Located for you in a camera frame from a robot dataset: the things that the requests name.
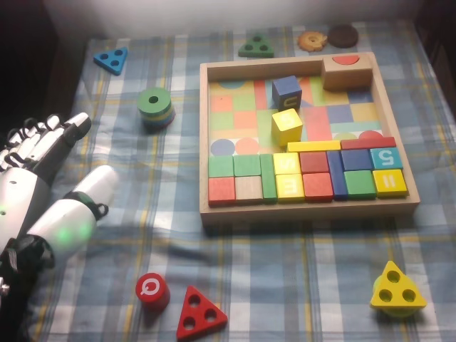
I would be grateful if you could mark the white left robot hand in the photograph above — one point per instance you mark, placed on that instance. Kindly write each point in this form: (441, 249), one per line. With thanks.
(21, 199)

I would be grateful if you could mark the yellow cube block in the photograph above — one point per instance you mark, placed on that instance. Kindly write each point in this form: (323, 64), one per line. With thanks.
(286, 124)

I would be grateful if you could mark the dark blue cube block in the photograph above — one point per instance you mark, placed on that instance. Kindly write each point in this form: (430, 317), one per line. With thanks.
(286, 90)

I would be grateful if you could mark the wooden tray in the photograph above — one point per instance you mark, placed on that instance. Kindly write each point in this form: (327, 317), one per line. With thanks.
(306, 214)

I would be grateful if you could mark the light brown wooden block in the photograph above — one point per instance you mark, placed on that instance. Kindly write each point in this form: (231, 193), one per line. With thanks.
(345, 77)

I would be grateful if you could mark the red cylinder with Q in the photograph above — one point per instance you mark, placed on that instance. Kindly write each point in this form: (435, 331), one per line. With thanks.
(153, 299)

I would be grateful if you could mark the blue triangle with holes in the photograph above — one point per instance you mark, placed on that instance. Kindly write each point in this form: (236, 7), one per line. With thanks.
(111, 58)

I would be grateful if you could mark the red triangle with holes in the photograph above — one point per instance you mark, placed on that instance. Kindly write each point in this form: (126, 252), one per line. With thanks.
(199, 313)

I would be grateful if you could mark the blue plaid cloth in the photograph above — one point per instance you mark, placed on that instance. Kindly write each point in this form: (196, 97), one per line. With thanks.
(285, 267)

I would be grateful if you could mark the green triangle with holes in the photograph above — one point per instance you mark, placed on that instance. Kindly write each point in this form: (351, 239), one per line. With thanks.
(256, 45)

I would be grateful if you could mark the tan flower biscuit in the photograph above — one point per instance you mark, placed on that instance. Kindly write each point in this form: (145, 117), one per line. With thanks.
(306, 44)

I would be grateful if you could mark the dark chocolate round biscuit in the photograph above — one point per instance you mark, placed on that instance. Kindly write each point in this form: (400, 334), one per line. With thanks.
(343, 35)

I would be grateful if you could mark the yellow triangle with holes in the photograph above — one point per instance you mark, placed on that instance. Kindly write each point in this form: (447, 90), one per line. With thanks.
(395, 288)

